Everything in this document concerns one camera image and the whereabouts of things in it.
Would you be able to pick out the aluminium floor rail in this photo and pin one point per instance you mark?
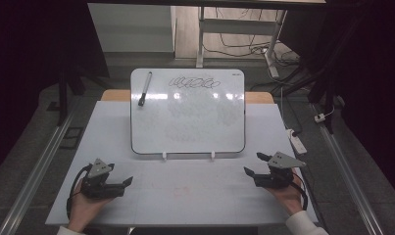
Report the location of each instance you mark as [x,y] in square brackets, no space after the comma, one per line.
[348,169]
[38,169]

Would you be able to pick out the black metal stand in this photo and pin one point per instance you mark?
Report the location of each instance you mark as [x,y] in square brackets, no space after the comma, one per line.
[62,98]
[329,98]

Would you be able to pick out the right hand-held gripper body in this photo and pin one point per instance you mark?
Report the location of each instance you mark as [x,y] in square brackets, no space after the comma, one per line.
[278,178]

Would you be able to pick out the person's left hand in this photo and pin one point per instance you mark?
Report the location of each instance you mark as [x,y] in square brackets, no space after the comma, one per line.
[82,210]

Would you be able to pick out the white marker pen black cap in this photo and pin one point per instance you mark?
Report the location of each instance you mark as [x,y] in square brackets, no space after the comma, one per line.
[145,86]

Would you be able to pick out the white metal desk frame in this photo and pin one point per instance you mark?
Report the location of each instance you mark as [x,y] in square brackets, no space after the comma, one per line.
[237,26]

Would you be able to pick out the white power strip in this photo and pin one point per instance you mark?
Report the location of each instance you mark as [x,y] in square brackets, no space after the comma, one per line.
[296,141]

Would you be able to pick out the white cabinet panel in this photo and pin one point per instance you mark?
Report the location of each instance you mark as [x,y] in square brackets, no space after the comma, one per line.
[133,29]

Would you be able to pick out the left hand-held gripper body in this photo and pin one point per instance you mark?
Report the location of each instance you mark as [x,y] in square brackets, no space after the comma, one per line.
[98,187]

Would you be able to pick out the white whiteboard stand clip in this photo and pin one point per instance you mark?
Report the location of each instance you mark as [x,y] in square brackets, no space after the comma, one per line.
[213,155]
[164,156]

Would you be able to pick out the small white adapter plug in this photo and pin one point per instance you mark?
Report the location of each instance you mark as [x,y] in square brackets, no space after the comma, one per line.
[320,117]

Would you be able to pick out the white dry-erase whiteboard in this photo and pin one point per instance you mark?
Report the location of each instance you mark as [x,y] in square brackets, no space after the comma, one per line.
[191,130]

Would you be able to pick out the person's right hand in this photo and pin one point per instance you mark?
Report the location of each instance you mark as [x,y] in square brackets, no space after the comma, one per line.
[293,199]

